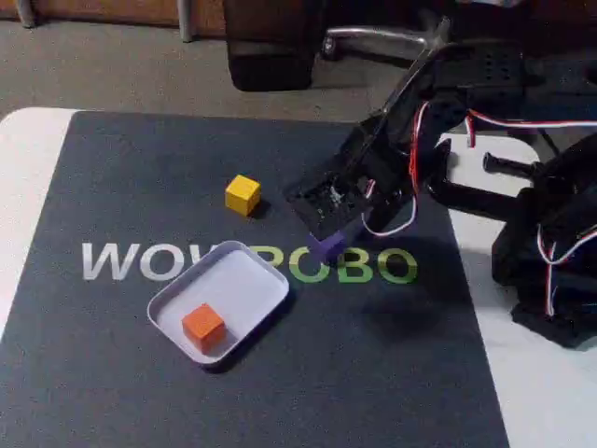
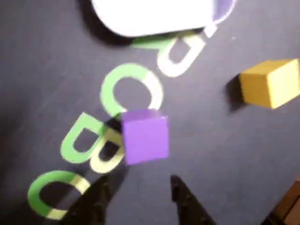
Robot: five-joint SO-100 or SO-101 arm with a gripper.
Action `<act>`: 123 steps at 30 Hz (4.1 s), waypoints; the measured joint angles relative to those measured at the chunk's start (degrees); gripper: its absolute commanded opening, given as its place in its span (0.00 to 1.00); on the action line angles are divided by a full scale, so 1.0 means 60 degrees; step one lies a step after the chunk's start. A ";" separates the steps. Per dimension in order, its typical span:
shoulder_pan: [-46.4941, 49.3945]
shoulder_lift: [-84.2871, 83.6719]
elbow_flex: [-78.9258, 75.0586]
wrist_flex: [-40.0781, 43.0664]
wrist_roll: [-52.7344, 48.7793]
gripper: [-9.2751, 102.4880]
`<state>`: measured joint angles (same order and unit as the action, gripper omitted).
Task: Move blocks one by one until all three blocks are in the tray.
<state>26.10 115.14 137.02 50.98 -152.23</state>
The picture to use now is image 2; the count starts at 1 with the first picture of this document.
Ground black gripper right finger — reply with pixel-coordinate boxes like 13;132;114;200
170;175;217;225

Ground black mat with WOWROBO print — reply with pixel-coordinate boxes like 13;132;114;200
0;0;300;225

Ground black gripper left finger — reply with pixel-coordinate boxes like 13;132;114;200
62;175;125;225

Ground white rectangular metal tray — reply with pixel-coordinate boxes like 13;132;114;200
90;0;238;38

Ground yellow cube block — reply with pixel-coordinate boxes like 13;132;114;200
238;58;300;110

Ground purple cube block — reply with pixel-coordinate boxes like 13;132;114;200
120;108;170;166

